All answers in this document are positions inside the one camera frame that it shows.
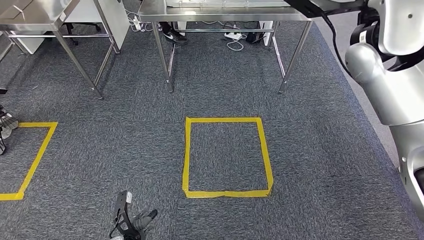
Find white upright box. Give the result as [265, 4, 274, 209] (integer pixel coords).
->
[259, 20, 275, 48]

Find grey white floor equipment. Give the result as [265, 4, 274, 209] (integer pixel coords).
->
[0, 87, 20, 157]

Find black office chair base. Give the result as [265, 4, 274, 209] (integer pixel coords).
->
[62, 21, 103, 46]

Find small steel table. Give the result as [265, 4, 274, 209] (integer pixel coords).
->
[0, 0, 122, 101]

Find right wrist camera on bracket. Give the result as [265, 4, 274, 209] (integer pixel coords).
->
[284, 0, 329, 20]

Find white cabinet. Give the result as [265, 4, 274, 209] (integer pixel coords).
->
[64, 0, 131, 55]

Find black power adapter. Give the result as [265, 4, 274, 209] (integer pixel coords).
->
[245, 30, 267, 45]

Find white cable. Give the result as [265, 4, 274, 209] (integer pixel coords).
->
[226, 38, 245, 52]

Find person's black shoe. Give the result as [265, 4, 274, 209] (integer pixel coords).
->
[161, 21, 190, 47]

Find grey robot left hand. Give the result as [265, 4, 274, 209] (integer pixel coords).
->
[129, 207, 159, 240]

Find stainless steel workbench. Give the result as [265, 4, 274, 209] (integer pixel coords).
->
[137, 0, 314, 95]

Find white low box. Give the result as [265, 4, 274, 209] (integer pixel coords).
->
[9, 30, 47, 56]

